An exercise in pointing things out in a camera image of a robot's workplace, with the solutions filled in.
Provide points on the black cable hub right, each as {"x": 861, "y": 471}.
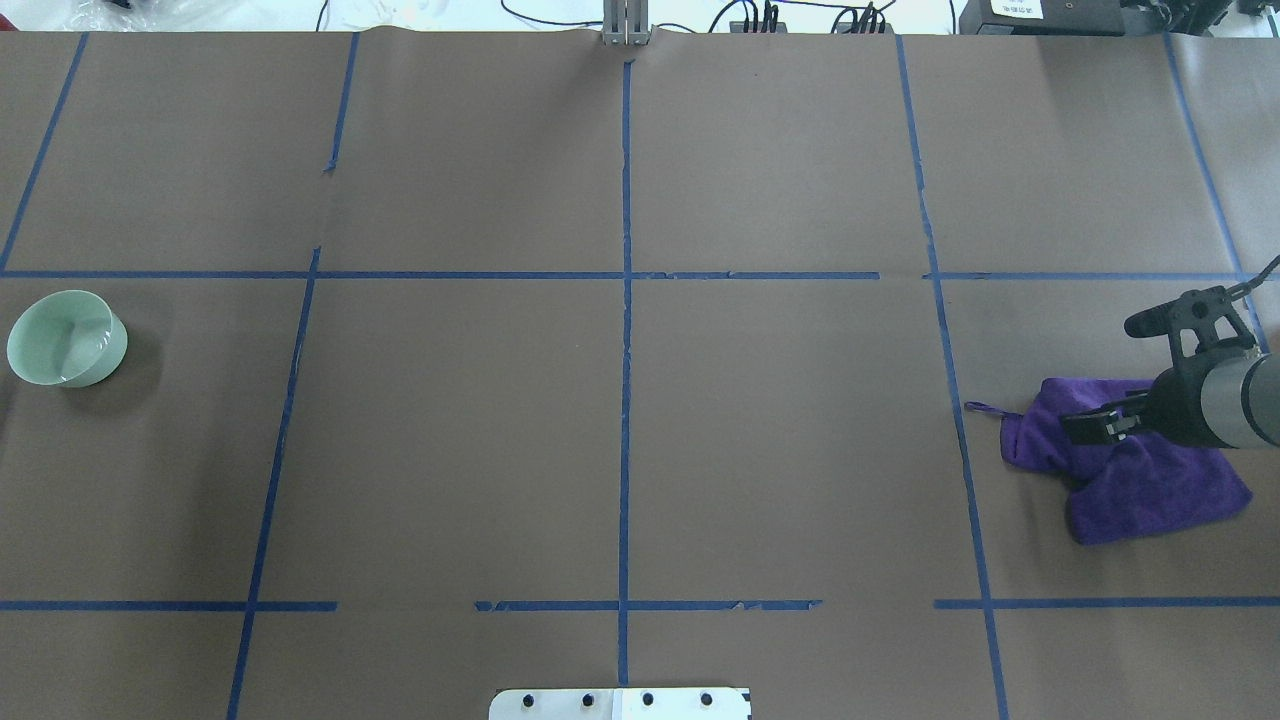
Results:
{"x": 868, "y": 19}

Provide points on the black device with label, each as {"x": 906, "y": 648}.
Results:
{"x": 1056, "y": 18}

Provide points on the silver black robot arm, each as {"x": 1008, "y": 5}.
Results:
{"x": 1221, "y": 402}

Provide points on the grey metal camera post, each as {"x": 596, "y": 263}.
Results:
{"x": 626, "y": 23}

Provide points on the black cable hub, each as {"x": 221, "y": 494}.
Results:
{"x": 868, "y": 19}
{"x": 758, "y": 18}

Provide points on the pale green ceramic bowl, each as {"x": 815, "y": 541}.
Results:
{"x": 69, "y": 339}

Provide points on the purple microfiber cloth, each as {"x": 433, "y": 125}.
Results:
{"x": 1143, "y": 486}

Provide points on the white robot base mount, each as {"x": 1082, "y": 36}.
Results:
{"x": 623, "y": 703}

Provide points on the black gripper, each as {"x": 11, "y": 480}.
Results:
{"x": 1176, "y": 405}

